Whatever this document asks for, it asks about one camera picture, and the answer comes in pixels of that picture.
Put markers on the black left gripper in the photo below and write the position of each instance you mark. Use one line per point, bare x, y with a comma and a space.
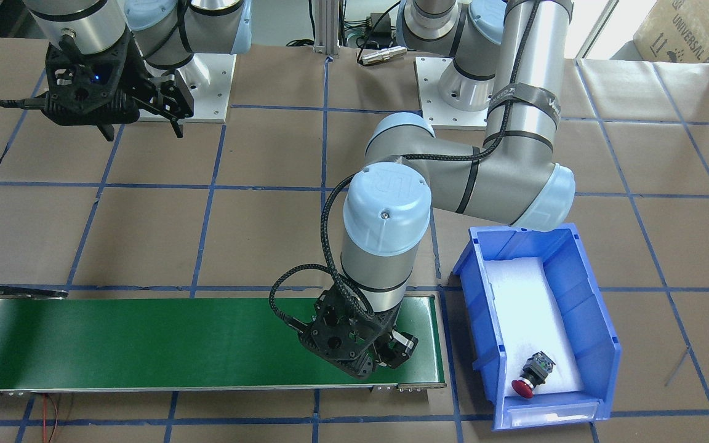
384, 336

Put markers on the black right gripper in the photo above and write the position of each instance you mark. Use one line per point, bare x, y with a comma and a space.
137, 75

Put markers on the red push button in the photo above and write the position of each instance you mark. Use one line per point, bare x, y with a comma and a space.
533, 373

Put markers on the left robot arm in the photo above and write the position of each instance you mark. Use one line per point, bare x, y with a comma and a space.
510, 179

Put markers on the white foam pad bin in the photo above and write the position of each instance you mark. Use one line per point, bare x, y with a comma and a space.
530, 321

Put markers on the blue bin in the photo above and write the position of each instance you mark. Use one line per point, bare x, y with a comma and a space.
591, 334

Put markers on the green conveyor belt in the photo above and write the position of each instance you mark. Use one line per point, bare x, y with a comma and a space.
86, 345

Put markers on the silver metal cylinder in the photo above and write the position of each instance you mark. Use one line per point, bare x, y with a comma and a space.
382, 56

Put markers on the black power brick top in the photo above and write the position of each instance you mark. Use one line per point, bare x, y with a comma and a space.
378, 24

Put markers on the cardboard box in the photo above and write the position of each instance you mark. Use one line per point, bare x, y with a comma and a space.
675, 31

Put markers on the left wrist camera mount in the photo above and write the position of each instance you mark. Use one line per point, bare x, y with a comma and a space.
344, 338

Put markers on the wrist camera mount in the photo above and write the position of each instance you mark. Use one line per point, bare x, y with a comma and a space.
344, 338
87, 89

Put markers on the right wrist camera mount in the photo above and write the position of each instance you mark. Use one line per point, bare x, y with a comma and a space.
87, 89

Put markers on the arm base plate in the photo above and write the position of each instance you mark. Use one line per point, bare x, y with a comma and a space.
208, 77
449, 99

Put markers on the aluminium frame post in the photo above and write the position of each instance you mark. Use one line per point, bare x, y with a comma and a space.
327, 16

